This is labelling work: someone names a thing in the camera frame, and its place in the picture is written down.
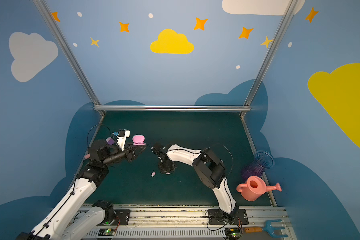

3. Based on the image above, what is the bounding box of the pink toy watering can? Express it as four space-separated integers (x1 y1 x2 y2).
236 176 282 202

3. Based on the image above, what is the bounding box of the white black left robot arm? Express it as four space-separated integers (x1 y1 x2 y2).
17 135 146 240

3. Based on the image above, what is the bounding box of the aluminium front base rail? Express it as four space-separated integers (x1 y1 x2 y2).
71 205 297 240

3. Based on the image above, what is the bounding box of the aluminium back frame rail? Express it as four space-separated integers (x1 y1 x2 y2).
94 105 251 112

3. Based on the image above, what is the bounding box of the aluminium corner post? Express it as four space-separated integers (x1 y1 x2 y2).
33 0 101 107
240 0 300 120

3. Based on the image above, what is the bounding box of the aluminium left corner post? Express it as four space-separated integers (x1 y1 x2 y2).
33 0 101 107

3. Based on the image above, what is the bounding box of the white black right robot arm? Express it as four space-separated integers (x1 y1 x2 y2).
151 143 239 221

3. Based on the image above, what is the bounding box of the purple earbud charging case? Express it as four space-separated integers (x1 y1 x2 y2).
132 135 146 146

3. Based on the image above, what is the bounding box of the aluminium right side rail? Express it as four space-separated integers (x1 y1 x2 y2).
240 116 278 207

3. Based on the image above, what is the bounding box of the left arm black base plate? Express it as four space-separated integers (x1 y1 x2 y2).
101 210 131 226

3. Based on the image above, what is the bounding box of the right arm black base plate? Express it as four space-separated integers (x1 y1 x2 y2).
206 209 249 226

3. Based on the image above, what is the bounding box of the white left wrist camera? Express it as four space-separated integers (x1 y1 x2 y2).
113 129 130 151

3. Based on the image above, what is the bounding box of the purple pink toy scoop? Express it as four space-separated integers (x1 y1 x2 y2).
85 137 115 159

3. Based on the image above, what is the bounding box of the aluminium left side rail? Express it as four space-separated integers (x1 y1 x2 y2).
65 114 104 189

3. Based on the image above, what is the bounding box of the green controller circuit board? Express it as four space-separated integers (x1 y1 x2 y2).
224 228 242 240
98 229 117 237

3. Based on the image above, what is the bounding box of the blue toy garden fork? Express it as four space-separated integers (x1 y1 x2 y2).
244 219 289 238

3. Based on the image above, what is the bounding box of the aluminium right corner post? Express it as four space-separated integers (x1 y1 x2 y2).
240 0 300 120

